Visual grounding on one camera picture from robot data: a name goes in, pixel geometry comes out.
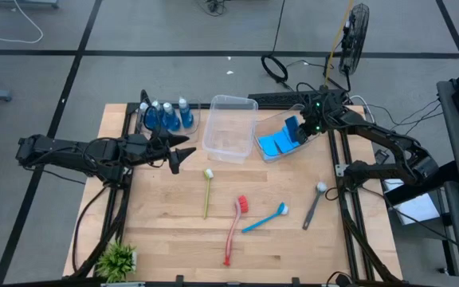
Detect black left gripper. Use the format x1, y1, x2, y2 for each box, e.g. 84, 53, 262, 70
124, 128, 198, 175

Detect clear deep plastic bin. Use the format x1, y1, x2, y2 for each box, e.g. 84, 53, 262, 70
201, 94, 260, 165

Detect blue dish brush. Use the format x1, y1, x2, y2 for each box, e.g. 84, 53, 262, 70
241, 202, 290, 234

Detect black perforated cable tray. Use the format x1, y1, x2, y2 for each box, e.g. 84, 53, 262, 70
247, 88, 348, 109

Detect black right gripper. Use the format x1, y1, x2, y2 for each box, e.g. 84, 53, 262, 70
295, 97, 340, 145

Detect dark blue sponge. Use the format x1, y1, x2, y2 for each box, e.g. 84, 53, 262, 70
284, 115, 300, 145

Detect white floor cable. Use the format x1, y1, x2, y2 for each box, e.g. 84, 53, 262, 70
0, 0, 45, 45

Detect small green potted plant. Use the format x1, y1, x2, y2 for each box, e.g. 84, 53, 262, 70
95, 238, 138, 284

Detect clear plastic handled tray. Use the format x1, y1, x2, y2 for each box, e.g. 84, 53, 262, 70
252, 104, 322, 163
135, 99, 202, 144

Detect grey dish brush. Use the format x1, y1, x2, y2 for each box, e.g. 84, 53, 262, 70
301, 181, 328, 231

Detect green dish brush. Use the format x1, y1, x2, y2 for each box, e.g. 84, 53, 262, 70
202, 167, 215, 220

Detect yellow hanging cable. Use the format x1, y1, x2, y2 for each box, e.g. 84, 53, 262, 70
324, 0, 354, 87

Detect black floor fan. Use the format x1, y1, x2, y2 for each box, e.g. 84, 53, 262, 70
338, 2, 371, 77

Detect black coiled cable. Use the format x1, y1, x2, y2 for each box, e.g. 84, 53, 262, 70
260, 53, 290, 85

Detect red suction cup dish brush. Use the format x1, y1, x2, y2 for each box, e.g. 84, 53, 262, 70
222, 194, 250, 267

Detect black diagonal support beam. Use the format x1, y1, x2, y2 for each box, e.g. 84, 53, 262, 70
383, 160, 459, 207

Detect white paper sheet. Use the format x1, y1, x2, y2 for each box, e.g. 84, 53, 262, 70
381, 173, 441, 227

